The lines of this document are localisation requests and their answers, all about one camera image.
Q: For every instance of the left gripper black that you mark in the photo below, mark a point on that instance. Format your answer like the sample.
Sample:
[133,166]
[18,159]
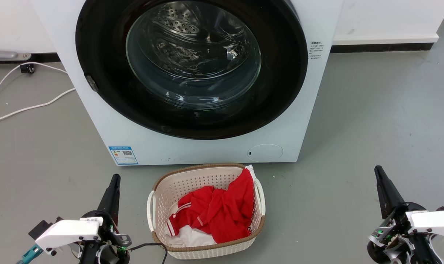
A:
[110,234]

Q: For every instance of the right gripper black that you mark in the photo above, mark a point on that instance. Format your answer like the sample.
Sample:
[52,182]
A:
[398,227]

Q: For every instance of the round black glass washer door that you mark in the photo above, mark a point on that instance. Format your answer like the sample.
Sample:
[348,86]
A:
[108,91]

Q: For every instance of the white front-load washing machine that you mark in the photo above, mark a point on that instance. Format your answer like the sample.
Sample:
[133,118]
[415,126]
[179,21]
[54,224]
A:
[207,150]

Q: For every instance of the grey door latch hook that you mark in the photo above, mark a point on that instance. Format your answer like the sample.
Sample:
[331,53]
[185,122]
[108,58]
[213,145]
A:
[91,83]

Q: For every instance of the blue energy label sticker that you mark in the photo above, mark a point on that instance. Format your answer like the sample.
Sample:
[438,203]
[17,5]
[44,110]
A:
[123,156]

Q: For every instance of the beige perforated laundry basket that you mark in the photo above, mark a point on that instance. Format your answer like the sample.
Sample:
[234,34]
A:
[192,183]

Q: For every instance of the red garment with white stripes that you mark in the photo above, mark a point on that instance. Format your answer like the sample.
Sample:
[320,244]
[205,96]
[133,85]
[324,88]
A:
[225,216]

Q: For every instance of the round white filter cover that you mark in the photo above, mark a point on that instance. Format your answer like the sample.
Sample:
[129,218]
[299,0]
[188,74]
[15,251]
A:
[265,153]

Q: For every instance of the small black floor plug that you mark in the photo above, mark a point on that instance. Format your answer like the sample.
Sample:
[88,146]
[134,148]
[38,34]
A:
[27,68]

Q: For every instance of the small black text sticker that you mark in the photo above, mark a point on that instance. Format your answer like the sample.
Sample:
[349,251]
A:
[315,50]

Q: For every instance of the perforated steel washer drum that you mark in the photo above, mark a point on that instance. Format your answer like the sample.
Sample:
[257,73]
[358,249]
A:
[178,22]

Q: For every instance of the right wrist camera white housing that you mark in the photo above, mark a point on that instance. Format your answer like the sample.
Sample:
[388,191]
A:
[432,222]

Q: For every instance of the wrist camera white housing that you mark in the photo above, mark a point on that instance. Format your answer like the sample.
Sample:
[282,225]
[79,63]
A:
[66,231]
[432,222]

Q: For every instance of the left wrist camera white housing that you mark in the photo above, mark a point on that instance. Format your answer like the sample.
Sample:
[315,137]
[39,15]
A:
[66,231]

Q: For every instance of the grey metal floor bracket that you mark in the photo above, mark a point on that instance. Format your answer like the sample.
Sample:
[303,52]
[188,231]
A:
[4,55]

